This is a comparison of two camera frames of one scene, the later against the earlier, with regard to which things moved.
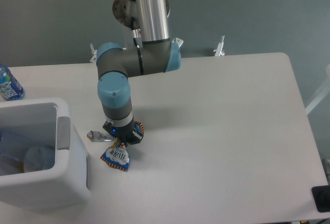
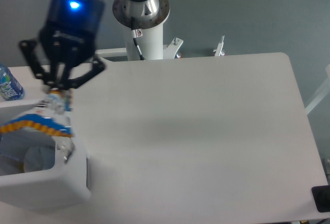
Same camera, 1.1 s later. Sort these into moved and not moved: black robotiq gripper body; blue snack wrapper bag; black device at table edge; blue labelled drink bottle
Moved: black robotiq gripper body; blue snack wrapper bag
Not moved: black device at table edge; blue labelled drink bottle
